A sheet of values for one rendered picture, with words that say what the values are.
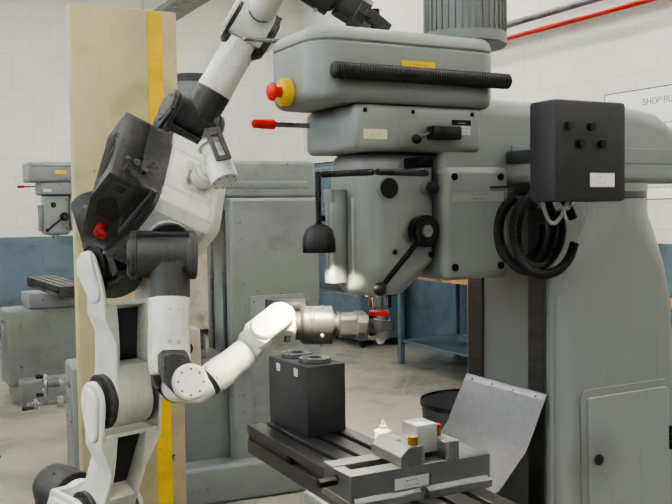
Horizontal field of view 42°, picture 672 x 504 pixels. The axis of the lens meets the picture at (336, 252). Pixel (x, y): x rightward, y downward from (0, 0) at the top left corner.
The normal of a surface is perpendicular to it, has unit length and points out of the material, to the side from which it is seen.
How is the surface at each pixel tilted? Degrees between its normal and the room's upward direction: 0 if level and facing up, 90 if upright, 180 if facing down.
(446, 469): 90
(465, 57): 90
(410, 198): 90
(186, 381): 76
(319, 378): 90
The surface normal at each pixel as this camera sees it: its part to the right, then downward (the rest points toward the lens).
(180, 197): 0.59, -0.50
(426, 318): -0.88, 0.04
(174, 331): 0.41, -0.19
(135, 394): 0.69, -0.13
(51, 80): 0.47, 0.04
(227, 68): 0.18, 0.15
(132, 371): 0.70, 0.11
